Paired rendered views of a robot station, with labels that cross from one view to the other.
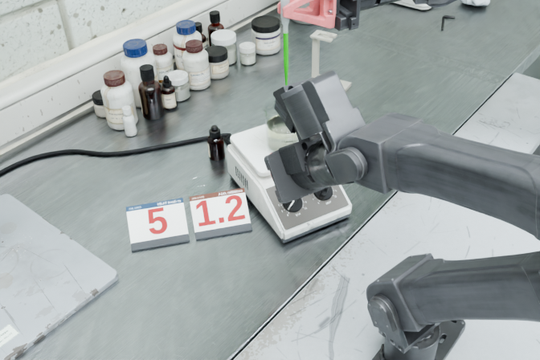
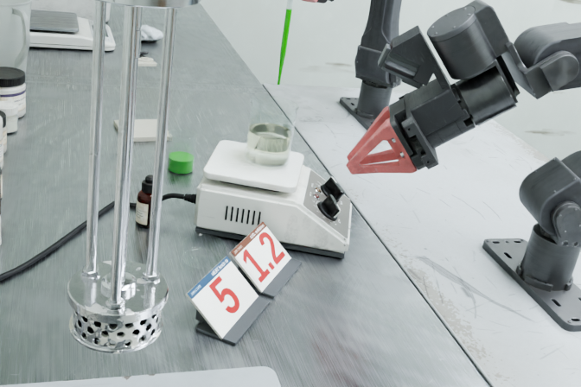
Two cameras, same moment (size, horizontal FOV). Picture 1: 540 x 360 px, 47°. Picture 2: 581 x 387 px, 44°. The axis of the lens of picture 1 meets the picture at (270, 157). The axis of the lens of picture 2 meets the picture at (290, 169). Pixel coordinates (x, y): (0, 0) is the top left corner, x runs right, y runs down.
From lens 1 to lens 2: 0.83 m
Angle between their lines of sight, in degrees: 53
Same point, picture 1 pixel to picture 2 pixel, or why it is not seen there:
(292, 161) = (443, 112)
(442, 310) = not seen: outside the picture
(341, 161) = (558, 66)
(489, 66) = (239, 82)
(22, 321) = not seen: outside the picture
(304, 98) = (479, 27)
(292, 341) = (475, 318)
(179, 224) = (245, 288)
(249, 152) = (250, 176)
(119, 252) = (223, 355)
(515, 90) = (284, 94)
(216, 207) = (258, 253)
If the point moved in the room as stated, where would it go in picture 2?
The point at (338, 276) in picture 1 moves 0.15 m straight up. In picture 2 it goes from (415, 258) to (441, 155)
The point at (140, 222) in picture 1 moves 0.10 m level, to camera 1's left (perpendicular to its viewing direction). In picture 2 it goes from (213, 306) to (144, 351)
